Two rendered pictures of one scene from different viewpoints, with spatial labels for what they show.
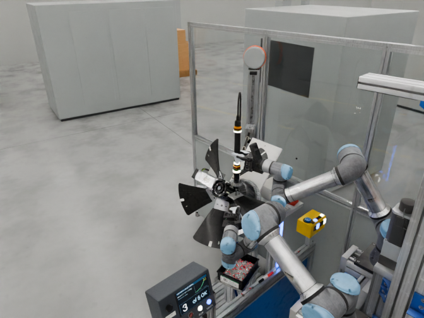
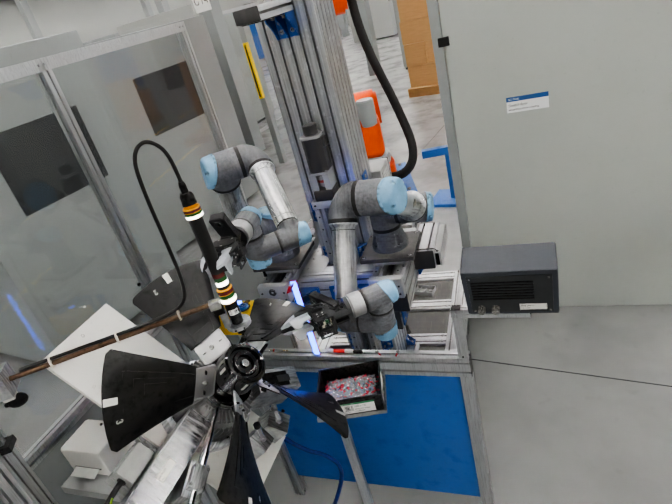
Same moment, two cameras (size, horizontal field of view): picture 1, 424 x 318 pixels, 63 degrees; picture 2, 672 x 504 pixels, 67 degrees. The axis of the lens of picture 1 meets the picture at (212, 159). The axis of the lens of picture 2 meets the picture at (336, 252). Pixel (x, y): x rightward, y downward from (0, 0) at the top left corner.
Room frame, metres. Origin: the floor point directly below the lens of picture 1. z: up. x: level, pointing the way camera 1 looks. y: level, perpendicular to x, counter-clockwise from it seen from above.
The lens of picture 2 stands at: (1.98, 1.09, 2.02)
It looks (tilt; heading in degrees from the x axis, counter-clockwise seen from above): 27 degrees down; 247
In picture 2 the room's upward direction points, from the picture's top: 16 degrees counter-clockwise
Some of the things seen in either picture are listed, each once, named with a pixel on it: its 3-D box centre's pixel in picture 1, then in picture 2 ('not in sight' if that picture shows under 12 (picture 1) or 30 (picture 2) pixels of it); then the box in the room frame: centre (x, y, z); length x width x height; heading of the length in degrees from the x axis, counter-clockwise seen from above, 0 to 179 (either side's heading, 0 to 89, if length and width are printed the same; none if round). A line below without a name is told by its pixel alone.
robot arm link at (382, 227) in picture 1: (390, 235); (271, 221); (1.39, -0.90, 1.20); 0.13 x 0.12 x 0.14; 168
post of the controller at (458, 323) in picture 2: (211, 306); (459, 331); (1.18, 0.01, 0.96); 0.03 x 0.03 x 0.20; 42
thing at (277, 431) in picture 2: not in sight; (272, 425); (1.82, -0.12, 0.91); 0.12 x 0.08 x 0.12; 132
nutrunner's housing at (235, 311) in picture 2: (236, 153); (213, 262); (1.80, -0.14, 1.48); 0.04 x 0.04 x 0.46
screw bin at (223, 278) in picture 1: (238, 269); (350, 389); (1.54, -0.15, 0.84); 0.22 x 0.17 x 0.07; 148
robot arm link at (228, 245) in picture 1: (228, 242); (378, 295); (1.38, -0.08, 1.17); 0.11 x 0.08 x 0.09; 169
